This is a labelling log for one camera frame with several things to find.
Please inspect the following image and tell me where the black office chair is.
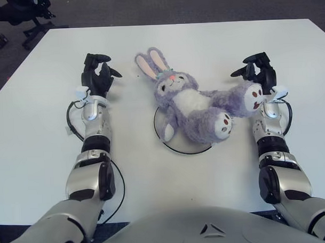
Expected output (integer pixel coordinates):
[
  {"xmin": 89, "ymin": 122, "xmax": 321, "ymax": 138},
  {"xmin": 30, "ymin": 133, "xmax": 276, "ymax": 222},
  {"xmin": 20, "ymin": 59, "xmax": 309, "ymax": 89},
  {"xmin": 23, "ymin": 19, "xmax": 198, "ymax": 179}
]
[{"xmin": 0, "ymin": 0, "xmax": 70, "ymax": 52}]

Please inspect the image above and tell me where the white plate with black rim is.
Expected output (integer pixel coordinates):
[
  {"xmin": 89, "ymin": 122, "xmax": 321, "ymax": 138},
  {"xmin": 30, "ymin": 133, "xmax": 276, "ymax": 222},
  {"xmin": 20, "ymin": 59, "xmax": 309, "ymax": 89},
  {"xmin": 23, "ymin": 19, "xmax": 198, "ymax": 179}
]
[{"xmin": 153, "ymin": 104, "xmax": 218, "ymax": 157}]

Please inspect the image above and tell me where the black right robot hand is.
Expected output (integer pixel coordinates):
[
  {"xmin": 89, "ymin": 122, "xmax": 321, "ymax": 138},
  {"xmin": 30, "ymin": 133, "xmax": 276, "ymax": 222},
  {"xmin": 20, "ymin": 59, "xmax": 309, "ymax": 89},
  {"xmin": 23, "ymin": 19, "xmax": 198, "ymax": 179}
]
[{"xmin": 229, "ymin": 51, "xmax": 279, "ymax": 97}]

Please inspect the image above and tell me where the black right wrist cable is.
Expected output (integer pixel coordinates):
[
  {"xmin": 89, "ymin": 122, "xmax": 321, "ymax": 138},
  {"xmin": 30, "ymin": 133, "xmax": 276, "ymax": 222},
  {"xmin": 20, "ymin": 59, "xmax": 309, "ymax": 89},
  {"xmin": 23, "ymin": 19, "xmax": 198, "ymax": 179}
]
[{"xmin": 279, "ymin": 96, "xmax": 295, "ymax": 137}]

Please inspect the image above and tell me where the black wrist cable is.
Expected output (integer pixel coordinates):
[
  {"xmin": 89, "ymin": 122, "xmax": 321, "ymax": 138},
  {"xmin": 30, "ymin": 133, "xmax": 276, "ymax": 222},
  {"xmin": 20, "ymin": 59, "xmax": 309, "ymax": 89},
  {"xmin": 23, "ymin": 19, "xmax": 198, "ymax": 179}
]
[
  {"xmin": 279, "ymin": 96, "xmax": 295, "ymax": 137},
  {"xmin": 65, "ymin": 100, "xmax": 90, "ymax": 143}
]

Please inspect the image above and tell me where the purple plush bunny doll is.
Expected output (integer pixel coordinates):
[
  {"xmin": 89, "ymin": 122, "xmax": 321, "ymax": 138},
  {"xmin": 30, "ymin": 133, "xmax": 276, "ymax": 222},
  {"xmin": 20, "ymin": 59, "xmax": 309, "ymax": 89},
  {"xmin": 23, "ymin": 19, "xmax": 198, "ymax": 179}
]
[{"xmin": 134, "ymin": 43, "xmax": 267, "ymax": 148}]

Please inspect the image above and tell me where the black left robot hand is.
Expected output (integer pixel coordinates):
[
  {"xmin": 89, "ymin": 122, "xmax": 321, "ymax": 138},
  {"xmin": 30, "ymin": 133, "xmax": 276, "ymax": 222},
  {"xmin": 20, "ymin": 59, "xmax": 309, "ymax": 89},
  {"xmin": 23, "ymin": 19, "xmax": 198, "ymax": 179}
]
[{"xmin": 80, "ymin": 52, "xmax": 124, "ymax": 100}]

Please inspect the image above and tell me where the silver robot torso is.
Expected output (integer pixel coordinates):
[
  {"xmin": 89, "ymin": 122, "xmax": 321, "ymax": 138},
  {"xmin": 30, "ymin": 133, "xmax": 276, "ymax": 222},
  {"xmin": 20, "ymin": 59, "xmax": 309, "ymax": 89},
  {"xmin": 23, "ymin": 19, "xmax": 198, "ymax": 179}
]
[{"xmin": 88, "ymin": 201, "xmax": 325, "ymax": 243}]

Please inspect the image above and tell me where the black left elbow cable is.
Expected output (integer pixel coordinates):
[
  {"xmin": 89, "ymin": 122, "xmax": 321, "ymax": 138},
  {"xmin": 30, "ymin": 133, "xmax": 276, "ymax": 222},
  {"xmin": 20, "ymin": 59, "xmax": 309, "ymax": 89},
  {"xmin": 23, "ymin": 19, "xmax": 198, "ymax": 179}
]
[{"xmin": 96, "ymin": 157, "xmax": 128, "ymax": 225}]

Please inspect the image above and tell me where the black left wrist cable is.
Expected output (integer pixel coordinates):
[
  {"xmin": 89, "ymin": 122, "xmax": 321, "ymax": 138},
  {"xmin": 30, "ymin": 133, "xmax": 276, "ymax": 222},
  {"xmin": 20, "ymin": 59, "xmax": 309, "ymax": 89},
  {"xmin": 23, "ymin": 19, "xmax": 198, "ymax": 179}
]
[{"xmin": 65, "ymin": 100, "xmax": 90, "ymax": 143}]

